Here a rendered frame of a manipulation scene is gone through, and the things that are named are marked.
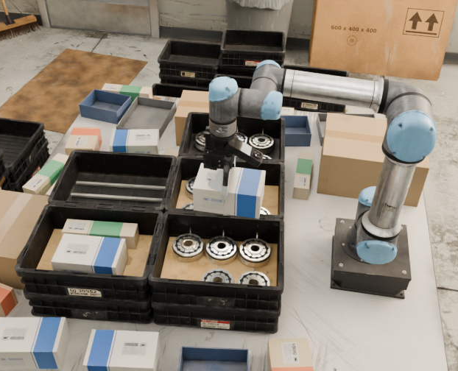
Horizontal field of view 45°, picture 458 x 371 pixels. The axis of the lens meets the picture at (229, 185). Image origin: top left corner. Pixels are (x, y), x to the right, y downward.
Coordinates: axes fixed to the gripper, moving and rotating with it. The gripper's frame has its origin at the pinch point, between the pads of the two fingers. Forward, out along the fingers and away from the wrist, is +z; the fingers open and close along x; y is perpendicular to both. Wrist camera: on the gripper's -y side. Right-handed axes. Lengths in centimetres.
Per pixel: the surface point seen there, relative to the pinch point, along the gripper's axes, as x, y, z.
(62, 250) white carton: 18, 49, 18
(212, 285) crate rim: 24.0, 0.9, 17.7
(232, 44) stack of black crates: -211, 35, 61
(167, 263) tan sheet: 10.2, 18.6, 27.6
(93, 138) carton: -58, 70, 33
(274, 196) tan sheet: -28.7, -11.8, 27.9
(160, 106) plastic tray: -97, 51, 39
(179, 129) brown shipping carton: -69, 34, 31
